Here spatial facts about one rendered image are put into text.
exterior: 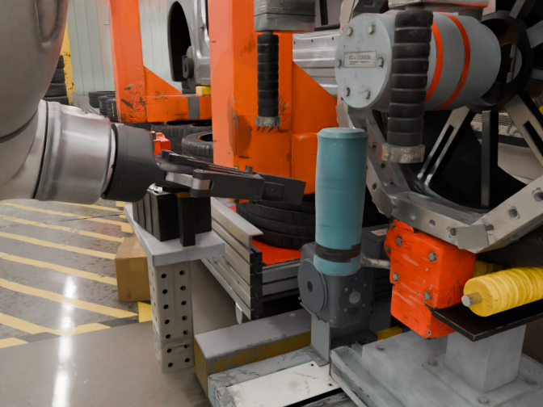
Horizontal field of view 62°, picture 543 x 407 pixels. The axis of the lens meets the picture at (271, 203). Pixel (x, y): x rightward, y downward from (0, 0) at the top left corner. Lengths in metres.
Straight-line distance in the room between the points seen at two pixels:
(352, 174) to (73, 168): 0.49
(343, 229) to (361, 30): 0.33
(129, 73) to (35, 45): 2.68
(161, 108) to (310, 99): 1.92
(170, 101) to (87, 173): 2.61
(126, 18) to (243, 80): 1.96
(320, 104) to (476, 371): 0.71
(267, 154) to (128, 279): 0.87
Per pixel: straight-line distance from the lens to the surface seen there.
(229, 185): 0.47
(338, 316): 1.14
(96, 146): 0.43
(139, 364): 1.49
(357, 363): 1.21
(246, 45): 1.10
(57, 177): 0.43
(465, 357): 1.04
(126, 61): 2.98
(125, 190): 0.45
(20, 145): 0.40
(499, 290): 0.76
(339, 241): 0.82
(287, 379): 1.25
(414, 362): 1.10
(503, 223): 0.70
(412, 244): 0.82
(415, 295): 0.84
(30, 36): 0.29
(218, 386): 1.24
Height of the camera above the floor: 0.84
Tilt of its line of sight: 16 degrees down
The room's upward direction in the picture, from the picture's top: straight up
